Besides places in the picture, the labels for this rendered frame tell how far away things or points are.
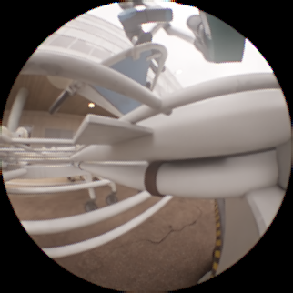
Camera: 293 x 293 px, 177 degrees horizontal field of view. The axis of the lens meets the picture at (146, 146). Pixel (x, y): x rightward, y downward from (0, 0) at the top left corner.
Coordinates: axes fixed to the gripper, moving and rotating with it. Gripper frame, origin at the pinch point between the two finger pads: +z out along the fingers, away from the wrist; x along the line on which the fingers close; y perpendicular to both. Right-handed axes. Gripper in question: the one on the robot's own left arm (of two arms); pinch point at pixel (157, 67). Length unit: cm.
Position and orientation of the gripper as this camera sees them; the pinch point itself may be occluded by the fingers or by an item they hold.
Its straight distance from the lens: 44.0
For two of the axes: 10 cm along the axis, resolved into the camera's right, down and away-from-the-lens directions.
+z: 3.7, 9.1, 2.0
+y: -0.8, -1.8, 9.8
